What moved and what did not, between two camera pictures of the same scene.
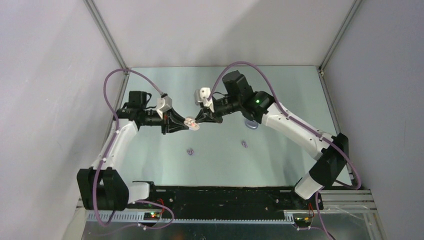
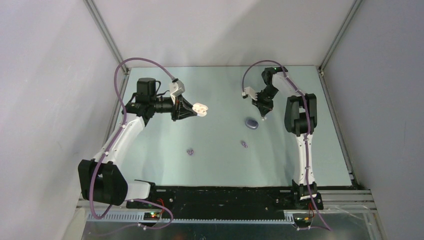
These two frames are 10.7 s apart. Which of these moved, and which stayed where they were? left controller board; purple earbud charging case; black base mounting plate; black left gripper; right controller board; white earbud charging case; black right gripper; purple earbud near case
Moved: black left gripper; black right gripper; white earbud charging case
Stayed: purple earbud charging case; left controller board; purple earbud near case; right controller board; black base mounting plate
